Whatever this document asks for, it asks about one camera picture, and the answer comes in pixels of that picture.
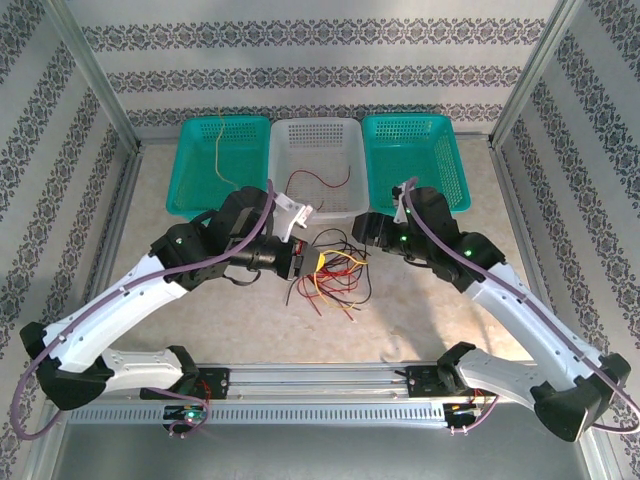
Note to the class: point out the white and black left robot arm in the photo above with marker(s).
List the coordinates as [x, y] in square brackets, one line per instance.
[115, 295]

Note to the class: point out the metal side frame rail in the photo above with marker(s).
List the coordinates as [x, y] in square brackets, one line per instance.
[114, 225]
[502, 165]

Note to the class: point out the white plastic basket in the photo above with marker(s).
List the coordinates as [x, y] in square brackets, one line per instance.
[320, 145]

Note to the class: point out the grey metal panel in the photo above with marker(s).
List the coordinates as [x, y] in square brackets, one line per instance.
[320, 455]

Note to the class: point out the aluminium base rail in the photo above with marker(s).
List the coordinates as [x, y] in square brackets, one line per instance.
[320, 382]

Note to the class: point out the metal frame post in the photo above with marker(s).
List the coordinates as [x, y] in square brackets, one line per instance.
[537, 75]
[98, 75]

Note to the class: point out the small controller board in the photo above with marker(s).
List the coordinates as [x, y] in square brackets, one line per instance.
[457, 409]
[187, 414]

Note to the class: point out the teal plastic basket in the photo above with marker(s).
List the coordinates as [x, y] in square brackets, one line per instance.
[200, 165]
[420, 150]

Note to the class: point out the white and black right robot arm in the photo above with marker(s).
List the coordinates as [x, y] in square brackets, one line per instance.
[525, 310]

